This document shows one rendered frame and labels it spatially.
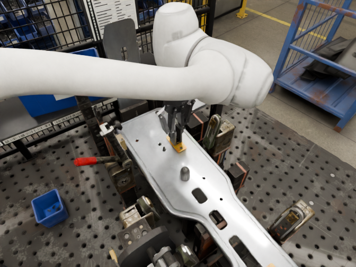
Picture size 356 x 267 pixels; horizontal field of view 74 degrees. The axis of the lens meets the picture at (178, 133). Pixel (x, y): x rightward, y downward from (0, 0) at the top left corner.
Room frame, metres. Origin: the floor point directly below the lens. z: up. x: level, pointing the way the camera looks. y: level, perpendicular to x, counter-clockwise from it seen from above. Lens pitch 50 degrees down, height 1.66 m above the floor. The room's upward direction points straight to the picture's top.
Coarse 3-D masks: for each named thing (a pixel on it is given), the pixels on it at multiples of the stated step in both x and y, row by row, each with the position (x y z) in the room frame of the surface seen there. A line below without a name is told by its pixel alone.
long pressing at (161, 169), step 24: (144, 120) 0.63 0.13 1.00; (144, 144) 0.51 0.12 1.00; (168, 144) 0.51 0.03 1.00; (192, 144) 0.51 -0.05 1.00; (144, 168) 0.41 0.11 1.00; (168, 168) 0.41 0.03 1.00; (192, 168) 0.41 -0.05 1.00; (216, 168) 0.41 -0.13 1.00; (168, 192) 0.33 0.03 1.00; (216, 192) 0.33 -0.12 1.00; (192, 216) 0.26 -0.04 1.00; (240, 216) 0.26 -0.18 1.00; (216, 240) 0.19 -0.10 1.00; (264, 240) 0.19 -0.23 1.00; (240, 264) 0.13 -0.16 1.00; (264, 264) 0.13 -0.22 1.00; (288, 264) 0.13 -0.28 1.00
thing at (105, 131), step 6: (102, 126) 0.41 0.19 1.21; (108, 126) 0.41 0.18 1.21; (114, 126) 0.41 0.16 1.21; (120, 126) 0.41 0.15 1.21; (102, 132) 0.39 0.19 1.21; (108, 132) 0.39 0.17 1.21; (108, 138) 0.38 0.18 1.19; (114, 138) 0.39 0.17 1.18; (114, 144) 0.39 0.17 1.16; (114, 150) 0.39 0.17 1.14; (120, 150) 0.39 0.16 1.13; (120, 156) 0.39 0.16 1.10; (126, 156) 0.40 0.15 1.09
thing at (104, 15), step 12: (84, 0) 0.95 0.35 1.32; (96, 0) 0.97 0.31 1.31; (108, 0) 0.99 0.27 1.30; (120, 0) 1.02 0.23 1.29; (132, 0) 1.05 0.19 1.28; (84, 12) 0.94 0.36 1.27; (96, 12) 0.96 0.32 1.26; (108, 12) 0.99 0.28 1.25; (120, 12) 1.02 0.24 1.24; (132, 12) 1.05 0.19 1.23
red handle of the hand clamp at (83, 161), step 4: (108, 156) 0.39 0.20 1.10; (112, 156) 0.40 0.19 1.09; (116, 156) 0.40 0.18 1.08; (76, 160) 0.35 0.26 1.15; (80, 160) 0.35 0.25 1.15; (84, 160) 0.35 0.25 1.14; (88, 160) 0.36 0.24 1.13; (92, 160) 0.36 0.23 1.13; (96, 160) 0.37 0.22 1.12; (100, 160) 0.37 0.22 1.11; (104, 160) 0.38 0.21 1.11; (108, 160) 0.38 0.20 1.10; (112, 160) 0.39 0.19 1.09; (116, 160) 0.39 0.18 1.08; (120, 160) 0.40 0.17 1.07; (76, 164) 0.34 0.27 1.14; (80, 164) 0.34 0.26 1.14; (84, 164) 0.34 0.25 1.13; (88, 164) 0.35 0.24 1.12; (92, 164) 0.35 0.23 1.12
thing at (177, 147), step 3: (168, 138) 0.53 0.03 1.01; (177, 141) 0.51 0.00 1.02; (171, 144) 0.51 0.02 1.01; (177, 144) 0.51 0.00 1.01; (180, 144) 0.51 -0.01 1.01; (183, 144) 0.51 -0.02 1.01; (174, 147) 0.49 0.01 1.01; (177, 147) 0.49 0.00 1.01; (183, 147) 0.49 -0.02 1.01; (186, 147) 0.49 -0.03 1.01; (177, 150) 0.48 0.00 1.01; (180, 150) 0.48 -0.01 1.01
